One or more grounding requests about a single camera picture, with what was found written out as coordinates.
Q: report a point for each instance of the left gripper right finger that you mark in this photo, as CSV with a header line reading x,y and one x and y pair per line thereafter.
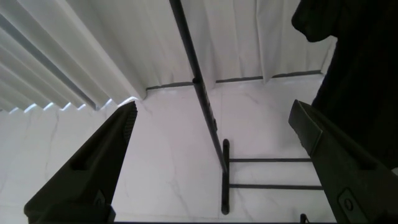
x,y
351,186

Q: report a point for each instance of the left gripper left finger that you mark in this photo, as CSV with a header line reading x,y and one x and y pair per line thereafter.
x,y
93,174

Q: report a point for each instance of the black garment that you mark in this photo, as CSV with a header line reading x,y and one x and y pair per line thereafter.
x,y
367,77

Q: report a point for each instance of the black clothes rack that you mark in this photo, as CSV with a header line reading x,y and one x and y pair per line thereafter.
x,y
199,84

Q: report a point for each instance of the white curtain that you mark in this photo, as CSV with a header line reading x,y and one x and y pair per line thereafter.
x,y
140,37
18,77

